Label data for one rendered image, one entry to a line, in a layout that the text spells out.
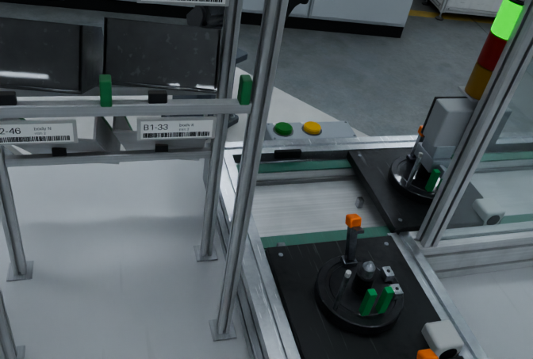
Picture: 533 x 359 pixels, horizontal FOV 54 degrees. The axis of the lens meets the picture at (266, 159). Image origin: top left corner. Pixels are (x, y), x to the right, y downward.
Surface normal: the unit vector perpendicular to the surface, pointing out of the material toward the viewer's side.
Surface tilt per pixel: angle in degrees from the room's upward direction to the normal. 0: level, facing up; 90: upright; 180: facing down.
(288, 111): 0
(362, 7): 90
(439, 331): 0
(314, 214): 0
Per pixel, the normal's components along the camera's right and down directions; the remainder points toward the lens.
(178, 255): 0.15, -0.78
